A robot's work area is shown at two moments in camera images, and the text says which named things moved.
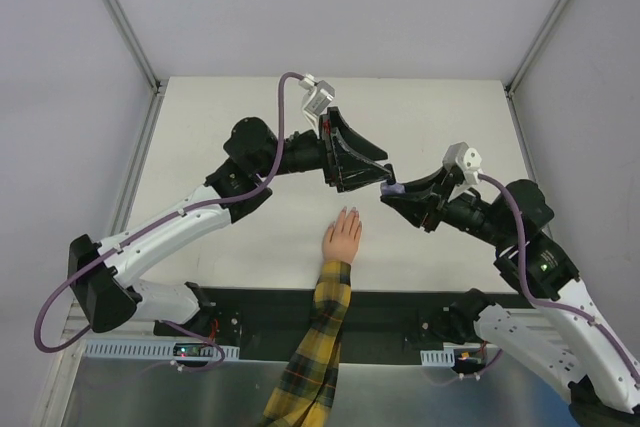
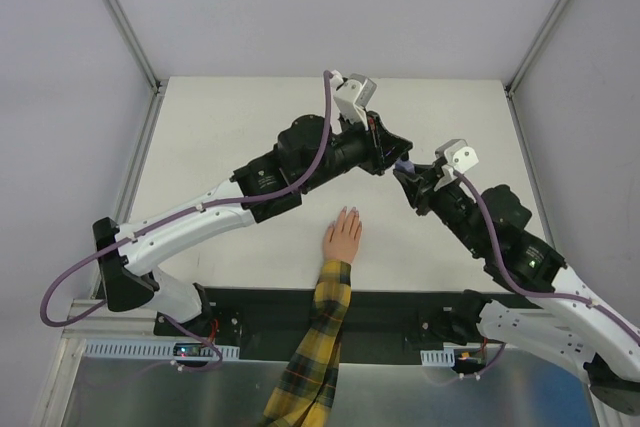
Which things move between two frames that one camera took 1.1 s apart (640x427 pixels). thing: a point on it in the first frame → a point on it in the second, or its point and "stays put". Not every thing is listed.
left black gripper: x=329 y=150 → x=377 y=145
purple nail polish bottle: x=387 y=189 → x=404 y=165
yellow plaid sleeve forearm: x=306 y=393 stays put
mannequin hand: x=339 y=243 stays put
